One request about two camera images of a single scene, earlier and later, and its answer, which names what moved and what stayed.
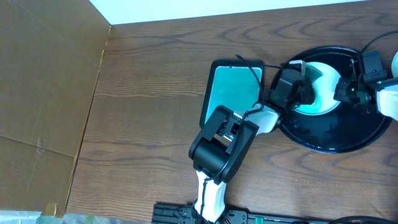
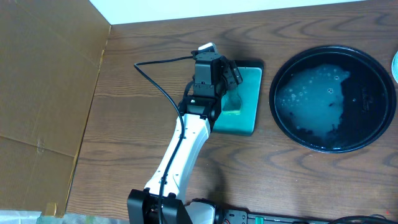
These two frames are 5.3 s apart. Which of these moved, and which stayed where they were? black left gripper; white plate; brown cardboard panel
Moved: black left gripper
Stayed: white plate; brown cardboard panel
